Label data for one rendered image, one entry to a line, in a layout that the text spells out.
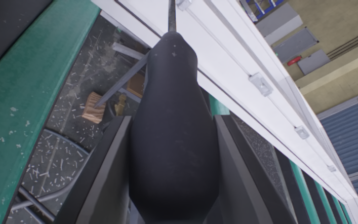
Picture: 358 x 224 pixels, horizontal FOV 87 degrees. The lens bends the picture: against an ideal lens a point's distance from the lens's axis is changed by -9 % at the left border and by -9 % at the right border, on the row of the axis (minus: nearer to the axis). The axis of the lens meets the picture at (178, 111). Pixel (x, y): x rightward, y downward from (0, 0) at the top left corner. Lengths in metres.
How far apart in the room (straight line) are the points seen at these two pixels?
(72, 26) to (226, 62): 0.19
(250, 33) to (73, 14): 0.65
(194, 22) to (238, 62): 0.09
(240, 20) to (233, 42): 0.48
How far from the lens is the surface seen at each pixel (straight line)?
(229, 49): 0.27
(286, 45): 9.55
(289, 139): 0.50
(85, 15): 0.20
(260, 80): 0.32
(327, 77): 7.71
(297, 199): 0.56
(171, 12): 0.17
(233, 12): 0.72
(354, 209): 1.31
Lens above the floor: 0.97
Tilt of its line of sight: 32 degrees down
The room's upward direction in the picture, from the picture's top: 58 degrees clockwise
